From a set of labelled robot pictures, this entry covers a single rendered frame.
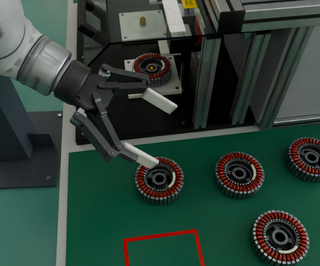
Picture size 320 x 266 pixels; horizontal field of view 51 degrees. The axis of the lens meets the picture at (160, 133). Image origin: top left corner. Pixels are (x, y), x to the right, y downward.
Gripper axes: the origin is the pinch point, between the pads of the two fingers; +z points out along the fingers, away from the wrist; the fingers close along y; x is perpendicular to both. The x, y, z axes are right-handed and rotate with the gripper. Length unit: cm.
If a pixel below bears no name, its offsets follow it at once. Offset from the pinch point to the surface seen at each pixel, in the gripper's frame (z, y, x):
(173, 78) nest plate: 3.7, -32.3, -16.9
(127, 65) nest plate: -8.9, -33.9, -23.9
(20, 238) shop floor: -8, 3, -113
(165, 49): -3.3, -32.0, -9.5
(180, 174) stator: 11.7, -1.7, -11.9
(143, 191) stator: 5.9, 4.6, -15.7
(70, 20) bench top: -32, -54, -41
